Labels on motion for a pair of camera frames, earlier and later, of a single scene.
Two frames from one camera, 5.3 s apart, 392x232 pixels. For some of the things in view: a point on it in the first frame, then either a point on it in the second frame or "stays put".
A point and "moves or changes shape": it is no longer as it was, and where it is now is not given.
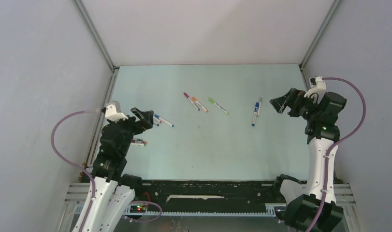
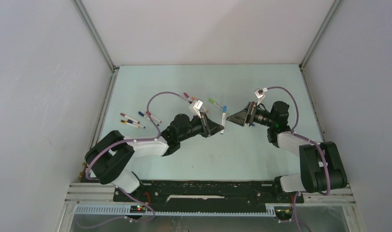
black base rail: x=212 y=196 stays put
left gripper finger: x=147 y=124 → x=214 y=129
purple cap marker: x=186 y=94 stays put
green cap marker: x=222 y=108 stays put
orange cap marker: x=194 y=98 stays put
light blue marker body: x=255 y=114 moves or changes shape
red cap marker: x=157 y=120 stays put
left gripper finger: x=148 y=115 → x=213 y=127
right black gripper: x=293 y=98 → x=248 y=114
